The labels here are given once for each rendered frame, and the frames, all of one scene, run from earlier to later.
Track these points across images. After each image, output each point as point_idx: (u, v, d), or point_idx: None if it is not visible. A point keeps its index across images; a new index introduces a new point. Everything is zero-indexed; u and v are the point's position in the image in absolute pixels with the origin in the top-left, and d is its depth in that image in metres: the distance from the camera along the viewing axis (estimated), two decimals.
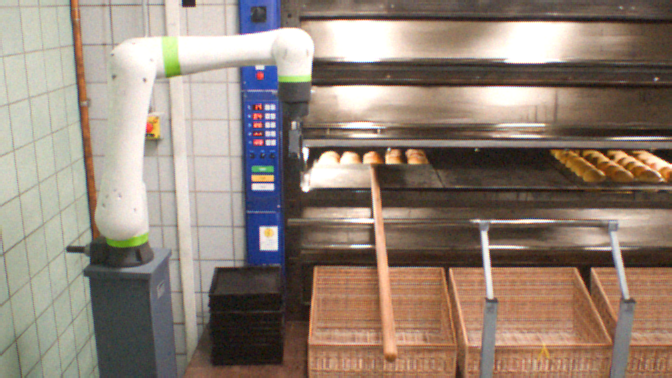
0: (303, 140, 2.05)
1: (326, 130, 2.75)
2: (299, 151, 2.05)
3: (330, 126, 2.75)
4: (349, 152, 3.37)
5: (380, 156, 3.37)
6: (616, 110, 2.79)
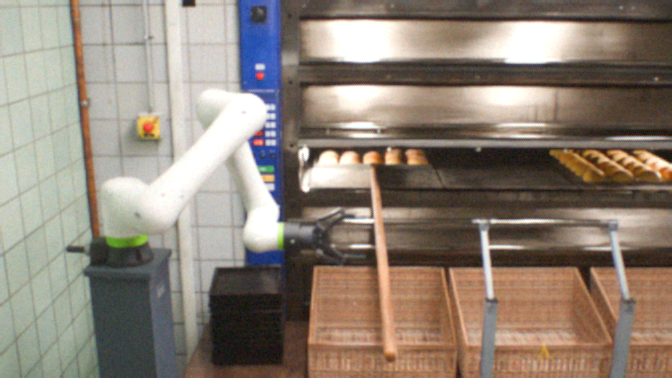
0: (339, 212, 2.28)
1: (326, 130, 2.75)
2: (349, 213, 2.29)
3: (330, 126, 2.75)
4: (349, 152, 3.37)
5: (380, 156, 3.37)
6: (616, 110, 2.79)
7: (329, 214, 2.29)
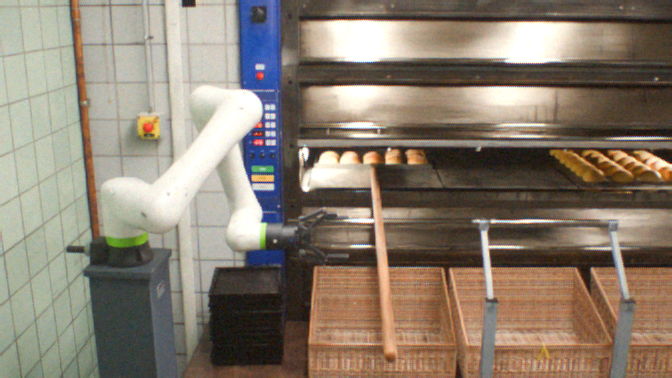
0: (321, 212, 2.28)
1: (326, 130, 2.75)
2: (331, 213, 2.30)
3: (330, 126, 2.75)
4: (349, 152, 3.37)
5: (380, 156, 3.37)
6: (616, 110, 2.79)
7: (311, 214, 2.29)
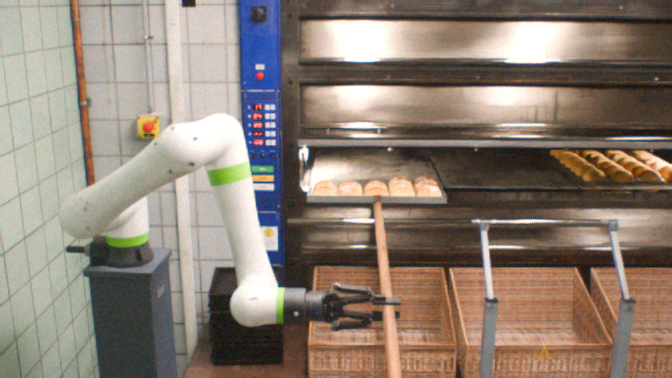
0: (365, 293, 1.75)
1: (326, 130, 2.75)
2: (378, 295, 1.77)
3: (330, 126, 2.75)
4: (348, 181, 2.84)
5: (384, 186, 2.83)
6: (616, 110, 2.79)
7: (352, 288, 1.76)
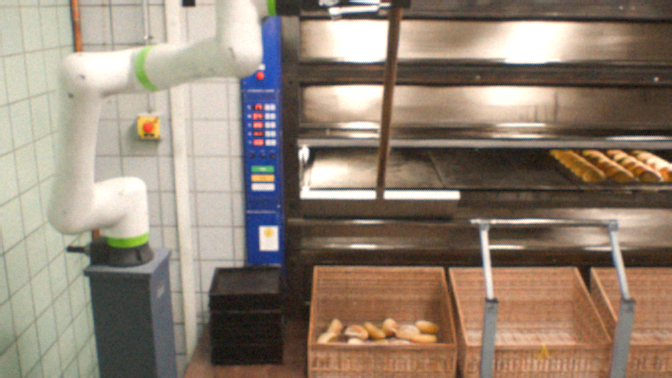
0: None
1: (326, 130, 2.75)
2: None
3: (330, 126, 2.75)
4: (361, 340, 2.75)
5: None
6: (616, 110, 2.79)
7: None
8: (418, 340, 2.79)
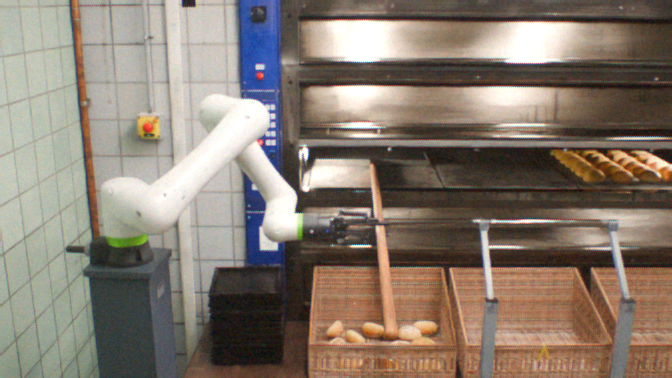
0: (363, 216, 2.37)
1: (326, 130, 2.75)
2: (372, 218, 2.38)
3: (330, 126, 2.75)
4: None
5: (380, 336, 2.89)
6: (616, 110, 2.79)
7: (353, 213, 2.37)
8: None
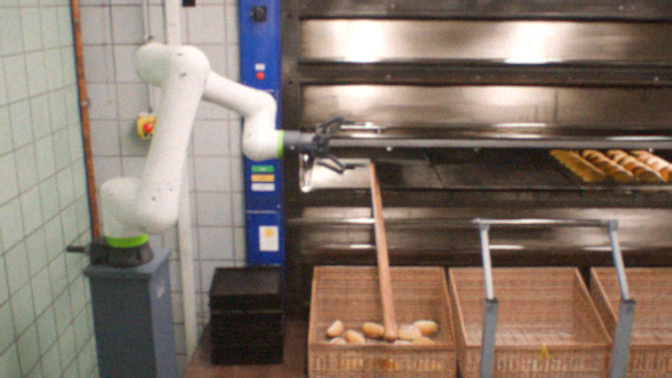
0: (339, 118, 2.27)
1: (326, 130, 2.75)
2: (349, 119, 2.28)
3: (330, 126, 2.75)
4: None
5: (380, 336, 2.89)
6: (616, 110, 2.79)
7: (329, 120, 2.27)
8: None
